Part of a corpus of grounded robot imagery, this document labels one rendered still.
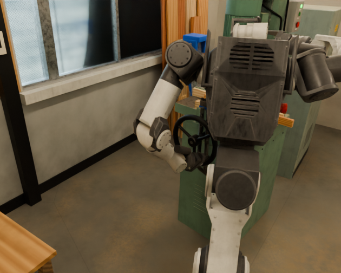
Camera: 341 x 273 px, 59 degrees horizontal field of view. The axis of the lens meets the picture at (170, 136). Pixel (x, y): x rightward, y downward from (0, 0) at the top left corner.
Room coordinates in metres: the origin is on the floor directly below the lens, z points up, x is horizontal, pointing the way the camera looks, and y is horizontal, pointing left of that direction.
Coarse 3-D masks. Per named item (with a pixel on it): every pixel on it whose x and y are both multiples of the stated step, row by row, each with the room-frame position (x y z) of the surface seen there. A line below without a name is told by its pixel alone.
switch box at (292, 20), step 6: (294, 0) 1.86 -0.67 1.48; (288, 6) 1.79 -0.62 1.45; (294, 6) 1.77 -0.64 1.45; (288, 12) 1.78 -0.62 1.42; (294, 12) 1.76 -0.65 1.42; (288, 18) 1.78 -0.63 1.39; (294, 18) 1.76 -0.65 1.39; (300, 18) 1.83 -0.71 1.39; (288, 24) 1.78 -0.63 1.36; (294, 24) 1.77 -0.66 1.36; (282, 30) 1.80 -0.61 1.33; (288, 30) 1.77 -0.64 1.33; (294, 30) 1.79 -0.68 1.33
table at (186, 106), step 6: (192, 96) 1.84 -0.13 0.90; (180, 102) 1.72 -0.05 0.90; (186, 102) 1.73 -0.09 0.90; (192, 102) 1.73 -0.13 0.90; (180, 108) 1.70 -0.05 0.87; (186, 108) 1.67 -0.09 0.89; (192, 108) 1.64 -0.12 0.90; (186, 114) 1.67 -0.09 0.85; (198, 126) 1.49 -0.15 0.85; (282, 126) 1.49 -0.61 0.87; (276, 132) 1.44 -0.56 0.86; (270, 138) 1.38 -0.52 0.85
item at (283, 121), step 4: (204, 96) 1.78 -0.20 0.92; (280, 116) 1.46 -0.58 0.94; (280, 120) 1.46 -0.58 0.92; (284, 120) 1.44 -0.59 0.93; (288, 120) 1.43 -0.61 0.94; (292, 120) 1.42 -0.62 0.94; (280, 124) 1.45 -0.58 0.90; (284, 124) 1.44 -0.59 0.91; (288, 124) 1.43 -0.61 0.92; (292, 124) 1.42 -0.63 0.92
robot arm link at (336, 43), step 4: (316, 36) 1.32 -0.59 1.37; (320, 36) 1.30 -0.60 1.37; (324, 36) 1.28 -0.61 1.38; (328, 36) 1.27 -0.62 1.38; (332, 36) 1.26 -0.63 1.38; (320, 40) 1.29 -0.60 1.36; (324, 40) 1.28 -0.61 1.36; (328, 40) 1.26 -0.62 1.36; (332, 40) 1.25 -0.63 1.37; (336, 40) 1.24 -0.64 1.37; (340, 40) 1.24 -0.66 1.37; (332, 44) 1.24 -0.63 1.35; (336, 44) 1.23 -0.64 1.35; (340, 44) 1.23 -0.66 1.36; (332, 48) 1.24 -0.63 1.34; (336, 48) 1.22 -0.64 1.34; (332, 52) 1.23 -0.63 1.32; (336, 52) 1.22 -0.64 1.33
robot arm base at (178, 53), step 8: (168, 48) 1.01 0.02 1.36; (176, 48) 1.00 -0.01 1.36; (184, 48) 0.99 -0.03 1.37; (192, 48) 0.99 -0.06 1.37; (168, 56) 0.99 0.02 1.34; (176, 56) 0.98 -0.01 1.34; (184, 56) 0.98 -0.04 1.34; (192, 56) 0.98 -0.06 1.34; (200, 56) 0.98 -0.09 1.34; (168, 64) 0.98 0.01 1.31; (176, 64) 0.97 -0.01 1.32; (184, 64) 0.97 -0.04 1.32; (192, 64) 0.97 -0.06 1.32; (200, 64) 1.00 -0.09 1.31; (176, 72) 0.97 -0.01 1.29; (184, 72) 0.97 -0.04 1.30; (192, 72) 0.99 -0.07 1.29; (184, 80) 0.99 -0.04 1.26; (192, 80) 1.05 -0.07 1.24
